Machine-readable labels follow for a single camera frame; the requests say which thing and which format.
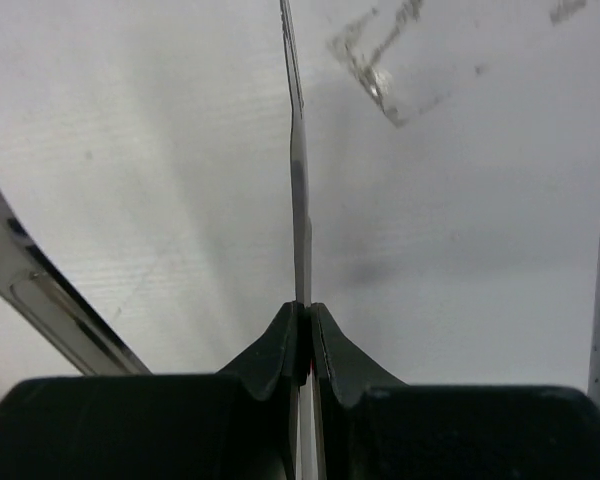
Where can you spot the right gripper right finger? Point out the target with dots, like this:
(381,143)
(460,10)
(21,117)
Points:
(344,368)

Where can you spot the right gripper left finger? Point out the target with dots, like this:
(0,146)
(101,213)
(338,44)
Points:
(271,358)

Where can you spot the metal tongs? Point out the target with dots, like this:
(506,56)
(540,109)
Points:
(116,419)

